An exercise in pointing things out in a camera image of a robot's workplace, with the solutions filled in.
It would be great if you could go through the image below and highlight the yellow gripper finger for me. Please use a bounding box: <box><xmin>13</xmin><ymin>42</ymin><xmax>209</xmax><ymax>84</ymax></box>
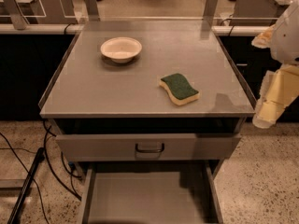
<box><xmin>252</xmin><ymin>64</ymin><xmax>299</xmax><ymax>129</ymax></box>
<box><xmin>251</xmin><ymin>25</ymin><xmax>275</xmax><ymax>49</ymax></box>

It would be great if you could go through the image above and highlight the green and yellow sponge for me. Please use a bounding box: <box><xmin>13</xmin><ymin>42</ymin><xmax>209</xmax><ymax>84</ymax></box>
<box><xmin>159</xmin><ymin>73</ymin><xmax>199</xmax><ymax>105</ymax></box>

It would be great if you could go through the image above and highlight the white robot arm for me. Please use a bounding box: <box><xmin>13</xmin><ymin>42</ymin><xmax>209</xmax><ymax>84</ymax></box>
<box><xmin>251</xmin><ymin>0</ymin><xmax>299</xmax><ymax>129</ymax></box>

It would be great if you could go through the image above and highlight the grey top drawer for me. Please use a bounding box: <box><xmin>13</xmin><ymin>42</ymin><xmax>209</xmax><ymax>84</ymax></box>
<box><xmin>56</xmin><ymin>133</ymin><xmax>241</xmax><ymax>161</ymax></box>

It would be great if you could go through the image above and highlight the grey metal drawer cabinet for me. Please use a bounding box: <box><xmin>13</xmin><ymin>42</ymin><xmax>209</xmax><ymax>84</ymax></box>
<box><xmin>38</xmin><ymin>19</ymin><xmax>258</xmax><ymax>224</ymax></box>

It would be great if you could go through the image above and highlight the grey open middle drawer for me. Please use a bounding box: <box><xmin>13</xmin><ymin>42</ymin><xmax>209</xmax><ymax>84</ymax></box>
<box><xmin>76</xmin><ymin>163</ymin><xmax>224</xmax><ymax>224</ymax></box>

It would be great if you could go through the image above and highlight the white bowl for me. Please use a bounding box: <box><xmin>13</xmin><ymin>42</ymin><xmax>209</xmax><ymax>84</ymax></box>
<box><xmin>100</xmin><ymin>37</ymin><xmax>142</xmax><ymax>63</ymax></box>

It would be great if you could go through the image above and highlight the black bar on floor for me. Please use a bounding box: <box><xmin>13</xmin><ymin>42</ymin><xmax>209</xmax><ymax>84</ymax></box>
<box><xmin>7</xmin><ymin>147</ymin><xmax>44</xmax><ymax>224</ymax></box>

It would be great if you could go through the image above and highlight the right grey metal post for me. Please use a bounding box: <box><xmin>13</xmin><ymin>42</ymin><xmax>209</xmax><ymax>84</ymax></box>
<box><xmin>203</xmin><ymin>0</ymin><xmax>219</xmax><ymax>21</ymax></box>

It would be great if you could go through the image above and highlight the grey metal post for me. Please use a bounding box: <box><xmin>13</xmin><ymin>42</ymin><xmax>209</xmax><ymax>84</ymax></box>
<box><xmin>203</xmin><ymin>0</ymin><xmax>219</xmax><ymax>21</ymax></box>
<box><xmin>84</xmin><ymin>0</ymin><xmax>100</xmax><ymax>21</ymax></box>
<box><xmin>3</xmin><ymin>0</ymin><xmax>27</xmax><ymax>30</ymax></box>

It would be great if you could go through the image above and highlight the black drawer handle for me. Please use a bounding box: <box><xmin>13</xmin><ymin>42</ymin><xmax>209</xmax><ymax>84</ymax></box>
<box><xmin>135</xmin><ymin>143</ymin><xmax>164</xmax><ymax>154</ymax></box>

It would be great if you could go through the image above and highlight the middle grey metal post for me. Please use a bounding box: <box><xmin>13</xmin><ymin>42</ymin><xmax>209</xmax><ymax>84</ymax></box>
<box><xmin>84</xmin><ymin>0</ymin><xmax>100</xmax><ymax>21</ymax></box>

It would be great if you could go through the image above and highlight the left grey metal post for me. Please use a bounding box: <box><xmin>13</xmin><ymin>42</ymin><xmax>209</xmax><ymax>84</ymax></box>
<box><xmin>3</xmin><ymin>0</ymin><xmax>27</xmax><ymax>30</ymax></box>

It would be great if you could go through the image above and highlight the black floor cable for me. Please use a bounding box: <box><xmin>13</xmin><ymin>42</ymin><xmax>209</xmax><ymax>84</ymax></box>
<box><xmin>0</xmin><ymin>119</ymin><xmax>83</xmax><ymax>224</ymax></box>

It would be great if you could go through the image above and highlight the white horizontal rail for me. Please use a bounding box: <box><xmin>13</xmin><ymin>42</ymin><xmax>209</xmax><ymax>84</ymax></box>
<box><xmin>0</xmin><ymin>24</ymin><xmax>267</xmax><ymax>36</ymax></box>

